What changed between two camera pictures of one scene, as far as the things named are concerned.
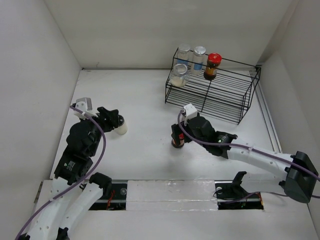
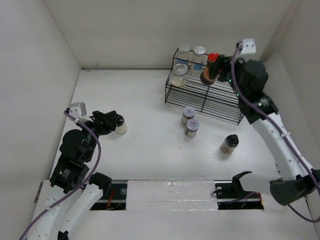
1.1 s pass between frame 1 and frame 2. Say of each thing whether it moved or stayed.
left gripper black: stayed
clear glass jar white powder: stayed
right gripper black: moved
